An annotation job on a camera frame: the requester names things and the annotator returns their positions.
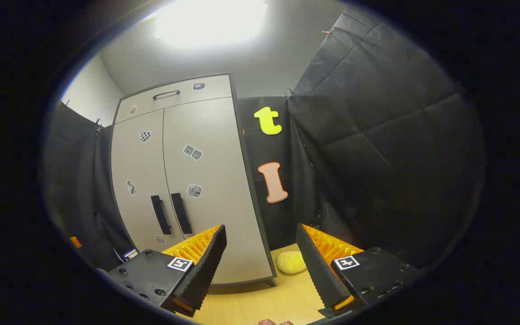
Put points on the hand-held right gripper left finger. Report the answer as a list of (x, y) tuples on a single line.
[(206, 266)]

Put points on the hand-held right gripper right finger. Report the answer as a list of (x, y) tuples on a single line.
[(316, 266)]

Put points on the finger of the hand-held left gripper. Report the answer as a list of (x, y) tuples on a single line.
[(75, 242)]

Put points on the grey cabinet door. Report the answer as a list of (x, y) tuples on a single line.
[(219, 180), (138, 167)]

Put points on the grey double-door shoe cabinet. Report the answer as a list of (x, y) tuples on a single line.
[(250, 180)]

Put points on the grey cabinet drawer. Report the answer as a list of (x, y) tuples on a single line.
[(206, 95)]

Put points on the yellow round sponge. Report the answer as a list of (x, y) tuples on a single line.
[(290, 262)]

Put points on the white and black book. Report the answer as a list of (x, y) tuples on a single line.
[(130, 254)]

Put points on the black backdrop cloth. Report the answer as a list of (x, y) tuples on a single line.
[(377, 135)]

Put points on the ceiling light panel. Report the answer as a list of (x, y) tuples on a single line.
[(210, 22)]

